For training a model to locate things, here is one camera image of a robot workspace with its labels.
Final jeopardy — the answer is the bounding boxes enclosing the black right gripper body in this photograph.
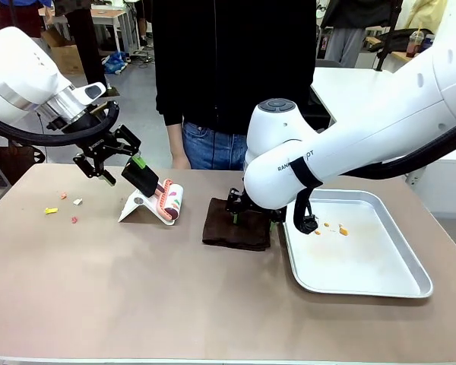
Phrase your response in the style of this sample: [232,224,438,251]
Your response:
[225,187,287,224]

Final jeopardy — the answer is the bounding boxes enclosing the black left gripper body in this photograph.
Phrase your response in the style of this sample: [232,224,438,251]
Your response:
[65,113,119,161]

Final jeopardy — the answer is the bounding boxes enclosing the dark brown cloth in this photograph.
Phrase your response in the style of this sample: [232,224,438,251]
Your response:
[201,196,273,252]

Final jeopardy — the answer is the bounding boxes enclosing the pink lint roller black handle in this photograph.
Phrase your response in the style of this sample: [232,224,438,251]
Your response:
[120,160,186,222]

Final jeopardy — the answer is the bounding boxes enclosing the person's right forearm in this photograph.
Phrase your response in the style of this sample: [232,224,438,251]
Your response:
[166,123,186,154]

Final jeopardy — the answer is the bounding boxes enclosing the person's right hand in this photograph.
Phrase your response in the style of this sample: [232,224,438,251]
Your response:
[170,150,192,170]

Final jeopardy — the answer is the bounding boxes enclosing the blue jeans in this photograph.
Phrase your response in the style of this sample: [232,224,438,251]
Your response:
[182,121,249,171]

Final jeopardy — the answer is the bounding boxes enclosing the white lint roller stand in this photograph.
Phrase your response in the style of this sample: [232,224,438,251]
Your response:
[117,191,179,228]

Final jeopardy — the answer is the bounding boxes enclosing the dark brown bag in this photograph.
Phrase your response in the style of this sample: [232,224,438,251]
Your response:
[0,137,46,173]

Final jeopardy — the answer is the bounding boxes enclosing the blue plastic bag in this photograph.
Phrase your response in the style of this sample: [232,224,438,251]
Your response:
[101,51,129,75]

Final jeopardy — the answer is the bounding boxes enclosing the brown cardboard box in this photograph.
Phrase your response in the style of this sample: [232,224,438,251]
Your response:
[41,28,86,76]

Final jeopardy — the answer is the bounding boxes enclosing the silver metal tray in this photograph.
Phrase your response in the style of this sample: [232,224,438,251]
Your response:
[281,189,434,300]

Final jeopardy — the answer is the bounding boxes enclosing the wooden background table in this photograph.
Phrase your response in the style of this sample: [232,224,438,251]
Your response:
[90,8,133,58]

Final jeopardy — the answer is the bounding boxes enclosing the black jacket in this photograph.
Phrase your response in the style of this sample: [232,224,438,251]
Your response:
[150,0,321,135]

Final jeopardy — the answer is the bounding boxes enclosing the bystander in maroon trousers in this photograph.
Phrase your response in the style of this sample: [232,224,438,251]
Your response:
[0,0,51,39]

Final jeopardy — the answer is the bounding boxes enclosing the bystander in grey trousers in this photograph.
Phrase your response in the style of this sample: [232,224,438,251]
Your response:
[321,0,393,69]

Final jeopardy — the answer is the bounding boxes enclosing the black tripod pole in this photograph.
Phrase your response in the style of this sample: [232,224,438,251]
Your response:
[375,0,401,72]

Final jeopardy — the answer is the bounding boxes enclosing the black bag on table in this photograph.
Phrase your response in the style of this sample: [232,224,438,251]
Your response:
[366,28,434,54]

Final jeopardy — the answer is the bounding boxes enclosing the plastic cup red drink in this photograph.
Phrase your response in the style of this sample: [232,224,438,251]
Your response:
[406,30,425,59]

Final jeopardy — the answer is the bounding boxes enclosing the pale yellow jacket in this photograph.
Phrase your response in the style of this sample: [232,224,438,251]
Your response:
[405,0,448,33]

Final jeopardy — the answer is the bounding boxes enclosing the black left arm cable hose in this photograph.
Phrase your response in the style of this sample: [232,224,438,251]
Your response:
[0,99,122,148]

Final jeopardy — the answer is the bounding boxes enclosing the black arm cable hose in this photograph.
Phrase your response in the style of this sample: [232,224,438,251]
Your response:
[0,99,122,148]
[290,117,456,235]

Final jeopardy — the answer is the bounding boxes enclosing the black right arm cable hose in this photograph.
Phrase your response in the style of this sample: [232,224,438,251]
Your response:
[290,117,456,235]

